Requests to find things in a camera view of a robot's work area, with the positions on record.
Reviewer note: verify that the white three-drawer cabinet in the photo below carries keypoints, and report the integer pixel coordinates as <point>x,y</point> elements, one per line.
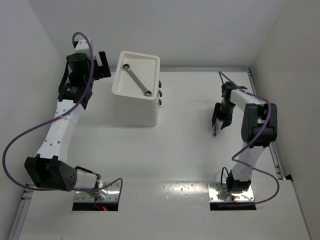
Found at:
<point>133,108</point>

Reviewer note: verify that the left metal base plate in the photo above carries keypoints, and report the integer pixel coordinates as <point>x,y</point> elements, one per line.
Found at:
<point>109,194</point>

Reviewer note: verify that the metal base plate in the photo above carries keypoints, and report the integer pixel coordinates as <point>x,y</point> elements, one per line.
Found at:
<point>218,195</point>
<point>109,194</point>

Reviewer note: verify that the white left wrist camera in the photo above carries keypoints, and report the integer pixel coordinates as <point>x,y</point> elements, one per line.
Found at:
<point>82,46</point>

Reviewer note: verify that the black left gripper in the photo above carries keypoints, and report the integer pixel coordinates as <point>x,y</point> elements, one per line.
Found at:
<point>101,71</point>

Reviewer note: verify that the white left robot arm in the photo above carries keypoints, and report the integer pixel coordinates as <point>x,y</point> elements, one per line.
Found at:
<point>49,169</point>

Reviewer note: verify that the silver ratchet wrench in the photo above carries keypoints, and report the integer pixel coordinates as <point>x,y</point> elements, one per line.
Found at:
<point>146,92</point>
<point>214,133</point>

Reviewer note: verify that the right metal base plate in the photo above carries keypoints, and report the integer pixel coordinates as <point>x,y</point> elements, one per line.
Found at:
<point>218,195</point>

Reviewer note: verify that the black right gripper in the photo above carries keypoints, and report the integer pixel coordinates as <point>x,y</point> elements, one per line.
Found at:
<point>228,119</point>

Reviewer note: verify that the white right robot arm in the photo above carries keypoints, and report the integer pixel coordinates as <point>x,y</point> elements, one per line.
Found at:
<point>259,129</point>

